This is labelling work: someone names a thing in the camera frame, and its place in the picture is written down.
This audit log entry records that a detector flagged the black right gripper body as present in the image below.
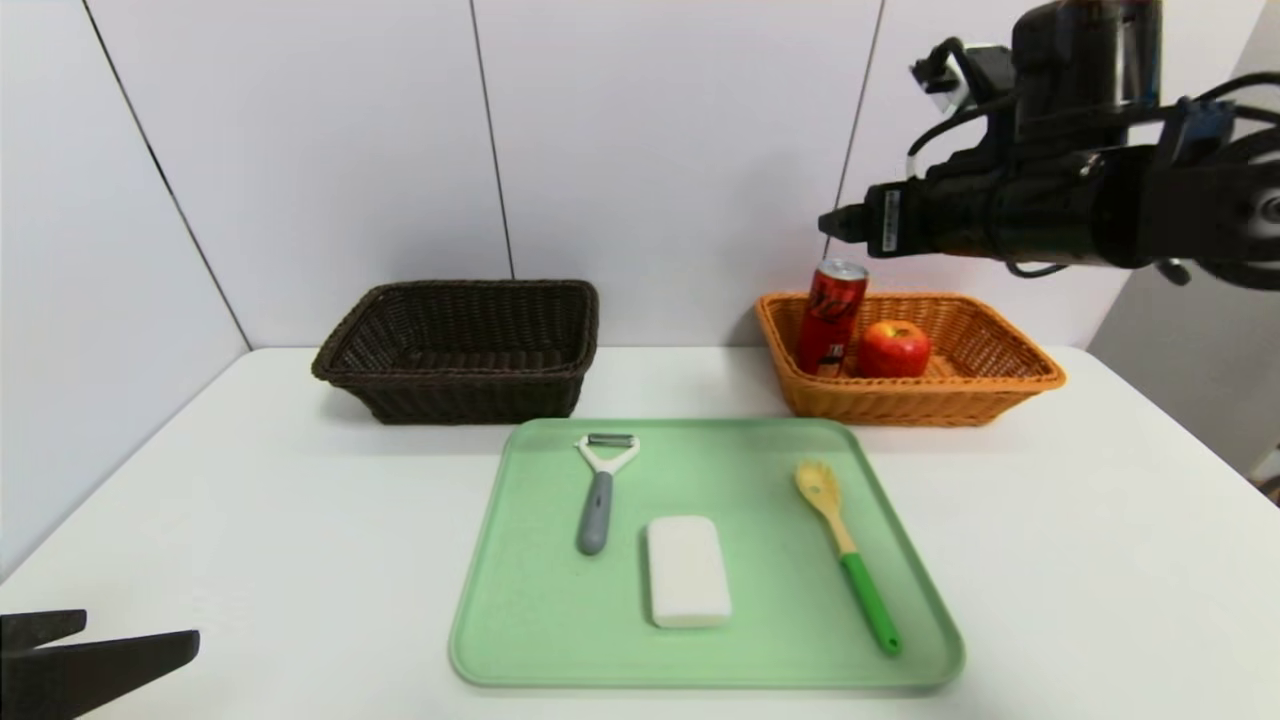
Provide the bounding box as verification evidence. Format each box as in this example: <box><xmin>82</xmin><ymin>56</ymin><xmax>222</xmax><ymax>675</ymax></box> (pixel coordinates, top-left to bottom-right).
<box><xmin>863</xmin><ymin>157</ymin><xmax>1001</xmax><ymax>259</ymax></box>

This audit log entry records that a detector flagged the red soda can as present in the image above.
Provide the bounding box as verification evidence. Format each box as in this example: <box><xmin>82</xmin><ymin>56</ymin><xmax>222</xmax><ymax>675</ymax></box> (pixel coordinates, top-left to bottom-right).
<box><xmin>795</xmin><ymin>258</ymin><xmax>870</xmax><ymax>379</ymax></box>

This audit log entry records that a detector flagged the red apple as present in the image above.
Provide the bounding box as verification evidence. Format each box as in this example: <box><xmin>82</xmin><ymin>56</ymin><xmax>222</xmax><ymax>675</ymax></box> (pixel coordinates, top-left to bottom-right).
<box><xmin>856</xmin><ymin>319</ymin><xmax>933</xmax><ymax>380</ymax></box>

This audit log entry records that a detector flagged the yellow pasta spoon green handle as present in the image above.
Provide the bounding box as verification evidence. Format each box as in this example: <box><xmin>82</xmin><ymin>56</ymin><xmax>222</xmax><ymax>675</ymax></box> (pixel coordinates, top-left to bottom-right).
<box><xmin>793</xmin><ymin>458</ymin><xmax>903</xmax><ymax>657</ymax></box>

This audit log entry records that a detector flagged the orange wicker basket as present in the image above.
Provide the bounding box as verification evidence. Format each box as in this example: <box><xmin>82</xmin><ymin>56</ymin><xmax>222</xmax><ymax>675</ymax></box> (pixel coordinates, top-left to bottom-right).
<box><xmin>755</xmin><ymin>291</ymin><xmax>1068</xmax><ymax>429</ymax></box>

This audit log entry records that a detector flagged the dark brown wicker basket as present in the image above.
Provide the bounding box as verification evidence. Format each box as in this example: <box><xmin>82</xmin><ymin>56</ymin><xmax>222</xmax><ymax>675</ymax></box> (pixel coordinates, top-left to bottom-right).
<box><xmin>311</xmin><ymin>279</ymin><xmax>601</xmax><ymax>426</ymax></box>

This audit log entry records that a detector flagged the light green plastic tray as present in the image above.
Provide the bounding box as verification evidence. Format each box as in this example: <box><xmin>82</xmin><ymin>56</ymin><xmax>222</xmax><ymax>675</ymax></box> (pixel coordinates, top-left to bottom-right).
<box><xmin>448</xmin><ymin>417</ymin><xmax>966</xmax><ymax>689</ymax></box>

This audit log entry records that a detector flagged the white soap bar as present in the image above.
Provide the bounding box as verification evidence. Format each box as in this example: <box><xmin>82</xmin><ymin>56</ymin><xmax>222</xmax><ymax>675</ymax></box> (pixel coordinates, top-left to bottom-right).
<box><xmin>645</xmin><ymin>515</ymin><xmax>734</xmax><ymax>630</ymax></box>

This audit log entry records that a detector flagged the thin black camera cable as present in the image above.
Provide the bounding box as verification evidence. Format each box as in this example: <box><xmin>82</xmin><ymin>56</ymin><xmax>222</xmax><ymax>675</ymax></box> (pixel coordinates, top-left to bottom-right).
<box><xmin>904</xmin><ymin>95</ymin><xmax>1013</xmax><ymax>183</ymax></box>

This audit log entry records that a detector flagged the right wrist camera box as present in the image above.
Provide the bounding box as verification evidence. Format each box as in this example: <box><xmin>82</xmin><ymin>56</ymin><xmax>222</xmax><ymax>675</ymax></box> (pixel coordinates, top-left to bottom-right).
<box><xmin>909</xmin><ymin>38</ymin><xmax>1014</xmax><ymax>114</ymax></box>

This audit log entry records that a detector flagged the white peeler with grey handle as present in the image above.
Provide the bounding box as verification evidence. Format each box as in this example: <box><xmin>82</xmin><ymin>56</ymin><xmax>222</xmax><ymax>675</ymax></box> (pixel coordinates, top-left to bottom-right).
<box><xmin>574</xmin><ymin>434</ymin><xmax>642</xmax><ymax>557</ymax></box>

